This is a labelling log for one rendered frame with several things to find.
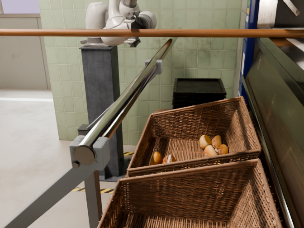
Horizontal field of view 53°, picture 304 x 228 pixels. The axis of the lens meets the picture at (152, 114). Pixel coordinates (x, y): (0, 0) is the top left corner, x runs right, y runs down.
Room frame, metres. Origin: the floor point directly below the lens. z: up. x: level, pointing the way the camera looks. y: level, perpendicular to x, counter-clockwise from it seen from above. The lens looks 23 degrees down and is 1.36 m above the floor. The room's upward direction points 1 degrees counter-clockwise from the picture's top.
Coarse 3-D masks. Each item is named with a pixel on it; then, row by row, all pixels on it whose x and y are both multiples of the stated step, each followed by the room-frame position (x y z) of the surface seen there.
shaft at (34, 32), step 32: (0, 32) 1.32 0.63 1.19; (32, 32) 1.30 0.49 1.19; (64, 32) 1.27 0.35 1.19; (96, 32) 1.25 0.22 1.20; (128, 32) 1.22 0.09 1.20; (160, 32) 1.20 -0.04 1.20; (192, 32) 1.18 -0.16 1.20; (224, 32) 1.16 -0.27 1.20; (256, 32) 1.13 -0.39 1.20; (288, 32) 1.12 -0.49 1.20
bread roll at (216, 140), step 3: (213, 138) 1.38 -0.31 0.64; (216, 138) 1.36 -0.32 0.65; (219, 138) 1.36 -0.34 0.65; (213, 141) 1.36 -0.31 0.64; (216, 141) 1.34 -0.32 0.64; (219, 141) 1.34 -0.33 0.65; (222, 141) 1.39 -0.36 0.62; (213, 144) 1.34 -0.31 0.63; (216, 144) 1.33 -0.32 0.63; (219, 144) 1.33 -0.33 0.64
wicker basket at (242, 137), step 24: (240, 96) 1.42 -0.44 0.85; (168, 120) 1.48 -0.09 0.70; (192, 120) 1.46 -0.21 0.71; (240, 120) 1.27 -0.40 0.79; (144, 144) 1.28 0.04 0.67; (168, 144) 1.42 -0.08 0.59; (192, 144) 1.41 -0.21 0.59; (240, 144) 1.12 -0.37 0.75; (144, 168) 0.95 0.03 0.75; (168, 168) 0.94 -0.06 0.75; (144, 192) 0.95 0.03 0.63
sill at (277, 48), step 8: (264, 40) 1.21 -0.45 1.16; (272, 40) 1.08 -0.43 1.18; (280, 40) 1.07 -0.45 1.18; (272, 48) 1.03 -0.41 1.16; (280, 48) 0.93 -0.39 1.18; (288, 48) 0.92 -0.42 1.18; (296, 48) 0.92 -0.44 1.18; (280, 56) 0.90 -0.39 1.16; (288, 56) 0.82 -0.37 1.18; (296, 56) 0.82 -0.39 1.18; (288, 64) 0.80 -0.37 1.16; (296, 64) 0.73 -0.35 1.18; (288, 72) 0.79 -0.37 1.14; (296, 72) 0.71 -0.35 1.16; (296, 80) 0.70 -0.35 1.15
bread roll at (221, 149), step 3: (222, 144) 1.29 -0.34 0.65; (216, 147) 1.28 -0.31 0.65; (219, 147) 1.26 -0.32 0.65; (222, 147) 1.25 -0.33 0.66; (225, 147) 1.25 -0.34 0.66; (216, 150) 1.26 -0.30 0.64; (219, 150) 1.25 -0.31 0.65; (222, 150) 1.24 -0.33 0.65; (225, 150) 1.24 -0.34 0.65; (219, 153) 1.24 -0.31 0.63; (222, 153) 1.23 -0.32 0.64; (225, 153) 1.23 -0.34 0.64
